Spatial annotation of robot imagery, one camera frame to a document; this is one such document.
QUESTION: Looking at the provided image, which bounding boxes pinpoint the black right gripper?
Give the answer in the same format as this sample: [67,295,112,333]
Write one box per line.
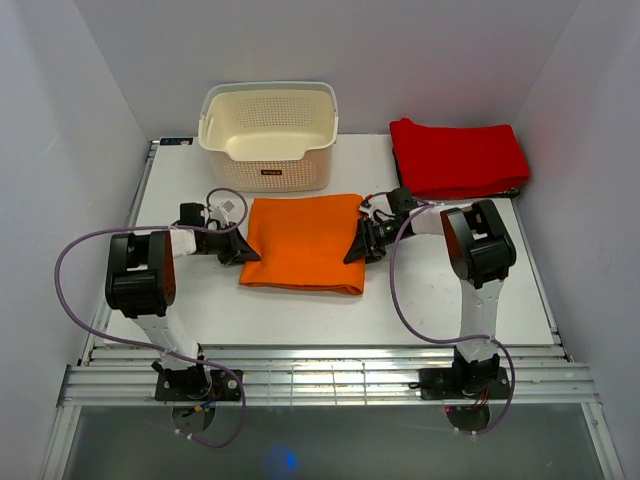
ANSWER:
[343,217,408,267]

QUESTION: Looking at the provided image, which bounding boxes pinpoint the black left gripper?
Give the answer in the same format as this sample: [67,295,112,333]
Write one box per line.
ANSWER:
[202,222,261,266]

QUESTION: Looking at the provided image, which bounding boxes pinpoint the orange trousers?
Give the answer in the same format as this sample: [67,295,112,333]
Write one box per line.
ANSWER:
[239,194,366,296]

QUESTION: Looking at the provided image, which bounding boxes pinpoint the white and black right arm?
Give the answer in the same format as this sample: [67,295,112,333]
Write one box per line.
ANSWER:
[343,187,516,405]

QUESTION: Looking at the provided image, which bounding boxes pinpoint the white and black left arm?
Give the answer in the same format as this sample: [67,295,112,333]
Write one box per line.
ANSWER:
[105,201,260,402]

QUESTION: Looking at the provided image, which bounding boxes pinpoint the folded red trousers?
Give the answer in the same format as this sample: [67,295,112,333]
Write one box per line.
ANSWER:
[389,118,530,200]

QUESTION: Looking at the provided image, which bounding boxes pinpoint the cream perforated plastic basket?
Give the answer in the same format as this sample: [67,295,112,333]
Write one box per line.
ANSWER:
[197,81,339,193]

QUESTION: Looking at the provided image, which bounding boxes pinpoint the small black label device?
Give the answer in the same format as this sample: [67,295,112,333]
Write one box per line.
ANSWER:
[159,137,193,146]

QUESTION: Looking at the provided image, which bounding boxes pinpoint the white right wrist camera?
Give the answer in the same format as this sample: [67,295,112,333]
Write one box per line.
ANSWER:
[359,196,380,221]

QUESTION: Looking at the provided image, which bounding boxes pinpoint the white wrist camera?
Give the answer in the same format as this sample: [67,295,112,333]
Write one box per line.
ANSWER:
[206,200,237,231]
[359,196,380,221]

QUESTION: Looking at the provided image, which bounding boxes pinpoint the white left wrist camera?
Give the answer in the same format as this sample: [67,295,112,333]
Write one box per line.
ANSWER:
[206,200,237,231]

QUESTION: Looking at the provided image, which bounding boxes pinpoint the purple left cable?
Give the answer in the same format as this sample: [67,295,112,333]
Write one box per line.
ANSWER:
[53,187,249,448]

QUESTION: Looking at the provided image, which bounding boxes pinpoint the purple cable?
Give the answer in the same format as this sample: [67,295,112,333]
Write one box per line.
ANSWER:
[53,187,249,448]
[369,192,516,436]

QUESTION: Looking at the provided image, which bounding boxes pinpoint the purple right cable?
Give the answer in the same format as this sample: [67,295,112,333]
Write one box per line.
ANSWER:
[369,192,516,436]

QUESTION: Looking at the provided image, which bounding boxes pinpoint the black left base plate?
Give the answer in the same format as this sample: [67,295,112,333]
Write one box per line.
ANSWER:
[154,367,241,403]

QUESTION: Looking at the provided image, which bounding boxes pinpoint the aluminium rail frame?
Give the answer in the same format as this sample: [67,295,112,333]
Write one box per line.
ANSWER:
[39,138,626,480]

